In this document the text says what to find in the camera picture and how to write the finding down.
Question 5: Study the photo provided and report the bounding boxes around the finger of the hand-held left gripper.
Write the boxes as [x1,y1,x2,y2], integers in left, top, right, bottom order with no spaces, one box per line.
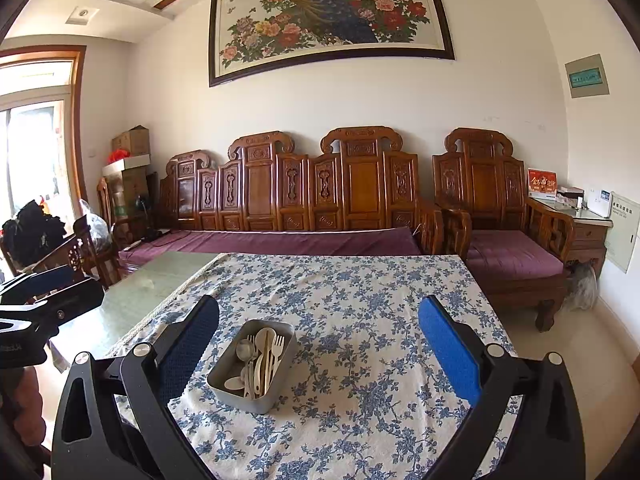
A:
[30,276,106,330]
[0,265,76,297]

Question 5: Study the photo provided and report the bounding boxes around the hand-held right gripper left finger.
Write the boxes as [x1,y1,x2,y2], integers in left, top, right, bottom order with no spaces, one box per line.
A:
[50,294,221,480]

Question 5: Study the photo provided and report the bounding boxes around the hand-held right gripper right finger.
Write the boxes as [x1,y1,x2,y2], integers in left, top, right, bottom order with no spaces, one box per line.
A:
[417,295,587,480]

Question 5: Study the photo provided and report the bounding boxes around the rectangular metal container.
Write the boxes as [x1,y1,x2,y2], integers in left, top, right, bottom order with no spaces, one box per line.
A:
[206,318,297,415]

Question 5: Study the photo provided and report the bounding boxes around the metal fork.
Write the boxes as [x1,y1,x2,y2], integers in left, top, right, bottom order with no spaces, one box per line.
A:
[246,332,258,396]

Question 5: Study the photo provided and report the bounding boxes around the large beige spoon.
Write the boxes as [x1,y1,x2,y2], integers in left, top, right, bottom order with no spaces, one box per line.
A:
[252,329,273,398]

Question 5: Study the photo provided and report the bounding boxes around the white fork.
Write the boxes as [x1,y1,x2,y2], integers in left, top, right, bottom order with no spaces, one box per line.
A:
[265,334,287,391]

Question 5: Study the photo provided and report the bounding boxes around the person's left hand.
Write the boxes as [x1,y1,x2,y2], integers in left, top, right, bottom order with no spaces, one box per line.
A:
[0,366,48,461]

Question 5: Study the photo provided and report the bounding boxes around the carved wooden dining chair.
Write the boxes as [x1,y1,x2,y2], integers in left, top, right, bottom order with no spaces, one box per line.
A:
[96,177,126,261]
[37,215,123,291]

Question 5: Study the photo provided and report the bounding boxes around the black cloth pile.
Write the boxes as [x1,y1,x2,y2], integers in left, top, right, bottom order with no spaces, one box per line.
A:
[2,200,66,266]

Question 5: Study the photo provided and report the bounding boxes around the clear plastic bag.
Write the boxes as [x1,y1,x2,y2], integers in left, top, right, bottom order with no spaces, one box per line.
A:
[79,199,112,253]

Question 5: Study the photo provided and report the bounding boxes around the blue floral tablecloth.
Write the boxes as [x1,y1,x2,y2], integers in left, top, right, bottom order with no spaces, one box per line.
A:
[107,252,521,480]

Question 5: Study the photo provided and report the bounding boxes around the purple armchair cushion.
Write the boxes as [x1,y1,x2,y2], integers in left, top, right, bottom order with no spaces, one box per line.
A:
[465,230,566,281]

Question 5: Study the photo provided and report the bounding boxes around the black desk lamp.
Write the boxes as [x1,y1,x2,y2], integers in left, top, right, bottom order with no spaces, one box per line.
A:
[135,196,153,233]

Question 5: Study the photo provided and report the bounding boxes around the large cardboard box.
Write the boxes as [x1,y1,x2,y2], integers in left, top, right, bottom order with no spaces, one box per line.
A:
[104,167,151,221]

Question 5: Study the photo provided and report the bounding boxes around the long purple sofa cushion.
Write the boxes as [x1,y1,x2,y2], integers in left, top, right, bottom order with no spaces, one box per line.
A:
[118,226,423,273]

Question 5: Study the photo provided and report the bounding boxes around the white open box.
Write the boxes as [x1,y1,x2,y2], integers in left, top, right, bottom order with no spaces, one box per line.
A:
[102,154,151,177]

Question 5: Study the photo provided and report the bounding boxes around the grey mop head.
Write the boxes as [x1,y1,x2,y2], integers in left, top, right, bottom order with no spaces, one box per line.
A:
[567,262,600,311]

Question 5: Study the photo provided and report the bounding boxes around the brown cardboard box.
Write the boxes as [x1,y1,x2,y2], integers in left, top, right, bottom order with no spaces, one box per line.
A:
[111,125,151,157]

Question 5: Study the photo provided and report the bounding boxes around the carved wooden armchair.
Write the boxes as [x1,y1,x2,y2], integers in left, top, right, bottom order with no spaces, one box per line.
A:
[431,127,576,333]

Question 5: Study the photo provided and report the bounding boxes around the wooden side table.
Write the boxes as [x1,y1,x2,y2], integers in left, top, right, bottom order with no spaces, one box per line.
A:
[530,195,613,273]

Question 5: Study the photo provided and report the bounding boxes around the carved wooden sofa bench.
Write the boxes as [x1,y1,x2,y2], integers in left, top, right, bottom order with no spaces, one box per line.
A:
[117,126,446,281]

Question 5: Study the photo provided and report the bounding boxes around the red printed box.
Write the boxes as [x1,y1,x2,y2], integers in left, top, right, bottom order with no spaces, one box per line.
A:
[527,167,558,200]

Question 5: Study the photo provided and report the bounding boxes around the framed peacock flower painting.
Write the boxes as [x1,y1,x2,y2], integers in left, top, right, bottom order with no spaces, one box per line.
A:
[208,0,456,88]

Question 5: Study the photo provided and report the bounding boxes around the wooden door frame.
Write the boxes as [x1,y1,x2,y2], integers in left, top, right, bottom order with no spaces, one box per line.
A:
[0,45,88,211]

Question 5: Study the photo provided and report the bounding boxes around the white wall electrical cabinet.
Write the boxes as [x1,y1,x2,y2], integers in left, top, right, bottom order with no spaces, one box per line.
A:
[604,191,640,275]

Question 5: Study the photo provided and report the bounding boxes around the grey wall panel box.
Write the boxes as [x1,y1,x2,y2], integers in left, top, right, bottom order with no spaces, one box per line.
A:
[565,54,611,100]

